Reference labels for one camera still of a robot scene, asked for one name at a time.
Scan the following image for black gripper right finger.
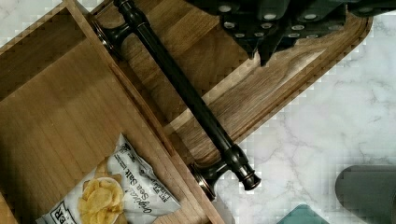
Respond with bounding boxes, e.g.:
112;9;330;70
259;0;395;66

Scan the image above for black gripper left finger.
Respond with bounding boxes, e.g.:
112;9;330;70
218;0;290;60

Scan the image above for black drawer handle bar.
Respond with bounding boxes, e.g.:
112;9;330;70
92;0;262;200

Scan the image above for wooden drawer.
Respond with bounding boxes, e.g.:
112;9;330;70
1;0;224;224

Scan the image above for dark grey round pan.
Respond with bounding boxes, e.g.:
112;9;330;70
335;165;396;224

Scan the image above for teal container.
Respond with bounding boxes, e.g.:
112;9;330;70
276;204;330;224

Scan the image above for sea salt chips bag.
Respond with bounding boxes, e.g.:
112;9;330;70
36;135;180;224

